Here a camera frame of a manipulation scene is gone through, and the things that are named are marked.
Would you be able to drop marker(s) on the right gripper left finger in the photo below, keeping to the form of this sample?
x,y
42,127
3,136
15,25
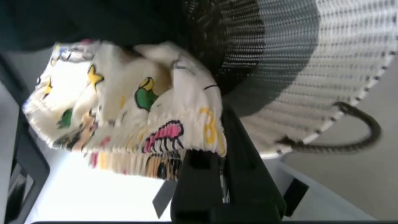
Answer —
x,y
196,193

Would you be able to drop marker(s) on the white laundry basket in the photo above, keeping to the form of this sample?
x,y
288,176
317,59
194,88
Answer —
x,y
342,62

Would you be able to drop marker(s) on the cream printed garment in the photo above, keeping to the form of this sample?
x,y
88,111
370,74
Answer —
x,y
124,102

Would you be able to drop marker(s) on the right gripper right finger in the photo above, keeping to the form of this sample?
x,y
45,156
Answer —
x,y
248,186

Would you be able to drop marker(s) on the black garment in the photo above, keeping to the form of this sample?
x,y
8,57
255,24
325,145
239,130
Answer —
x,y
77,21

